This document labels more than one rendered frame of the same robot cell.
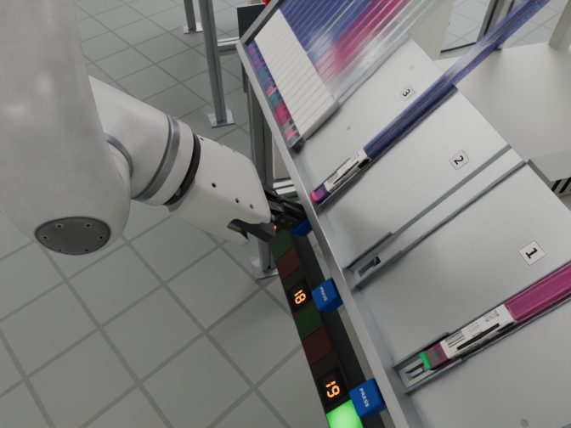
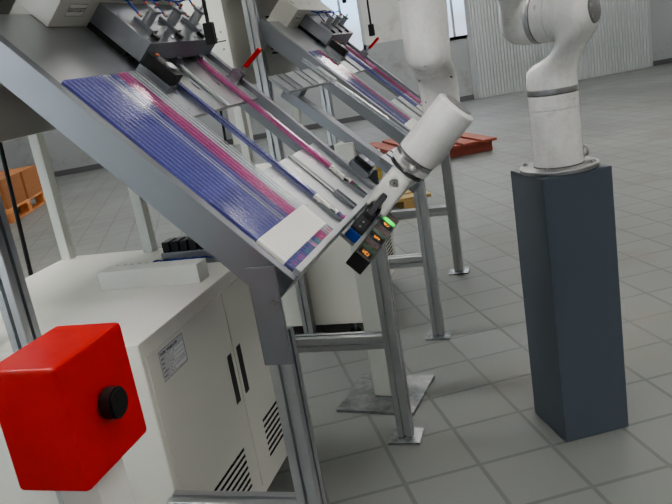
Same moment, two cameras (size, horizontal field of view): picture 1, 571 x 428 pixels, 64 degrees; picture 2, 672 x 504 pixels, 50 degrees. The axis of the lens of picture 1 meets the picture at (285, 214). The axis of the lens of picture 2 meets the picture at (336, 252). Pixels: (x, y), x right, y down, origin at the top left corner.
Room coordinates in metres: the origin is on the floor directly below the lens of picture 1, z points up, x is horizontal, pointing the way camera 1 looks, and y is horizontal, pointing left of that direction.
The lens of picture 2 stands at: (1.62, 0.78, 1.06)
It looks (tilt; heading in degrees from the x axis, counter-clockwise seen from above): 15 degrees down; 214
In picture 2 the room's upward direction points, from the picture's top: 10 degrees counter-clockwise
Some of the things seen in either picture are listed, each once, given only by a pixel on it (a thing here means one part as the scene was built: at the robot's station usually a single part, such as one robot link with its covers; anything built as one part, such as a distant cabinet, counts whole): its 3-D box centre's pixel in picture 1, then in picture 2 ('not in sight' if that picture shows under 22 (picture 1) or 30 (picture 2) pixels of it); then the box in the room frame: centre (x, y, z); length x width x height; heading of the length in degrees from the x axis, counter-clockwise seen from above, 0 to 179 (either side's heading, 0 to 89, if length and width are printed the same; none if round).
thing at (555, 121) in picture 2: not in sight; (555, 131); (-0.18, 0.27, 0.79); 0.19 x 0.19 x 0.18
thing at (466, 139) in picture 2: not in sight; (426, 147); (-4.73, -2.26, 0.06); 1.32 x 0.91 x 0.12; 43
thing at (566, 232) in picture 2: not in sight; (570, 299); (-0.18, 0.27, 0.35); 0.18 x 0.18 x 0.70; 43
